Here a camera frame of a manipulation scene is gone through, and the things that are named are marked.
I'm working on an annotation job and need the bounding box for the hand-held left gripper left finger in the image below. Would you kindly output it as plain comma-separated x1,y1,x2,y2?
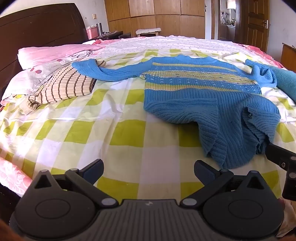
35,159,118,208

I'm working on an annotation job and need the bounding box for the white floral pillow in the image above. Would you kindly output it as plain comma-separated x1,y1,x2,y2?
0,67,70,106

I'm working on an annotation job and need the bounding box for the white cushioned stool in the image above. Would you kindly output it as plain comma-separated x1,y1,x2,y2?
135,28,162,37

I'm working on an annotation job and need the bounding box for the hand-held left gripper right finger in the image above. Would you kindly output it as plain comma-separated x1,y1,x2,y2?
180,160,266,207

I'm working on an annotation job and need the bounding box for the wooden side cabinet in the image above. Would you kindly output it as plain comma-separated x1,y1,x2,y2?
281,43,296,69

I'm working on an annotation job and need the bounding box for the dark wooden headboard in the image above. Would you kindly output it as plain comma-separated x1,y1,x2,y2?
0,3,89,98

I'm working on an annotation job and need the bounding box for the teal fleece garment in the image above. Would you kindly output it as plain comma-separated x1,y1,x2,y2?
269,66,296,103

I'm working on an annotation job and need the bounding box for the pink pillow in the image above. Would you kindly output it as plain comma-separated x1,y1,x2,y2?
18,44,100,70

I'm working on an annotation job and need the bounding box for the wooden wardrobe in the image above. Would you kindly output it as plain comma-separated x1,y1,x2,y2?
104,0,212,39

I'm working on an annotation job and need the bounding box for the pink basket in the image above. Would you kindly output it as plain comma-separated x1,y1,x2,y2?
85,26,100,40

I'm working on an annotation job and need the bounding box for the pink floral bed sheet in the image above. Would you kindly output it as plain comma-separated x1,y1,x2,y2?
0,39,286,198

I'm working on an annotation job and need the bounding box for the blue knit sweater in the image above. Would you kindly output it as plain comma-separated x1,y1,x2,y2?
72,55,281,169

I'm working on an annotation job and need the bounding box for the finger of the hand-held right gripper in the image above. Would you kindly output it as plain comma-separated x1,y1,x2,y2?
265,143,296,173

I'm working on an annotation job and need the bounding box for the brown wooden door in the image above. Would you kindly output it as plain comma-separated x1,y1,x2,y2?
240,0,270,52

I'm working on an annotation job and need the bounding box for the beige striped garment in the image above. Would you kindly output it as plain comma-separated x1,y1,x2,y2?
20,60,107,115

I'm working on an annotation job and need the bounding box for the dark nightstand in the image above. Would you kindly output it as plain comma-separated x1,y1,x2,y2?
97,31,131,40

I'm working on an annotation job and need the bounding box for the person's right hand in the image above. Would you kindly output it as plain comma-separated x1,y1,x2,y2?
276,198,296,238

